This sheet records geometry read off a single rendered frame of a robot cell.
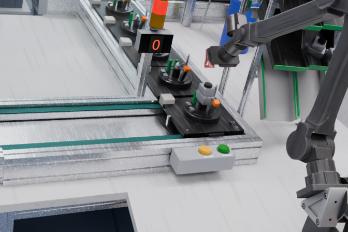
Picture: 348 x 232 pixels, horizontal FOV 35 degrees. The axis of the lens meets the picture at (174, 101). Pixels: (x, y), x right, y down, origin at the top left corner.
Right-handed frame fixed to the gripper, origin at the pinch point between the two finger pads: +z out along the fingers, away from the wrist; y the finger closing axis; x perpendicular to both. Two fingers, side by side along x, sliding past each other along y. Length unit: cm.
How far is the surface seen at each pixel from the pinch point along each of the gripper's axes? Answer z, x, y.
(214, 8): 96, -73, -63
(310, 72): 6.3, 1.6, -45.9
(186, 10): 87, -67, -40
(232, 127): 8.7, 20.9, -7.5
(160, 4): -7.9, -18.8, 19.8
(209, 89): 5.1, 7.2, 0.6
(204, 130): 7.7, 21.5, 4.1
